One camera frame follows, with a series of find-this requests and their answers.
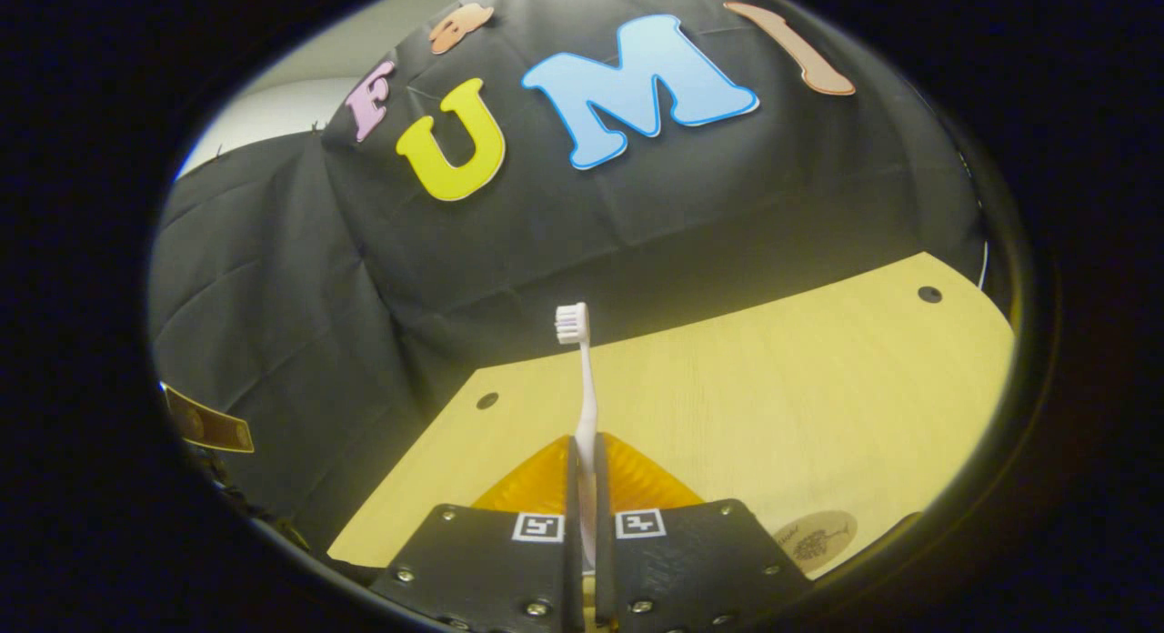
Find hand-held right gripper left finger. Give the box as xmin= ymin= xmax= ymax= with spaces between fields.
xmin=373 ymin=436 xmax=583 ymax=633

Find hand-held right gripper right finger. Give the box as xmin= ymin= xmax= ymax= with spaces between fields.
xmin=593 ymin=433 xmax=812 ymax=633

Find white toothbrush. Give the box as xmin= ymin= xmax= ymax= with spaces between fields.
xmin=555 ymin=303 xmax=601 ymax=570

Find round wooden coaster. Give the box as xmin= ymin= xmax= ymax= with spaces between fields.
xmin=773 ymin=509 xmax=858 ymax=576

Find wooden desktop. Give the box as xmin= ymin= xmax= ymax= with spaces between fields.
xmin=327 ymin=251 xmax=1017 ymax=584

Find black backdrop cloth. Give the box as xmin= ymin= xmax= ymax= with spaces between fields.
xmin=148 ymin=0 xmax=992 ymax=561

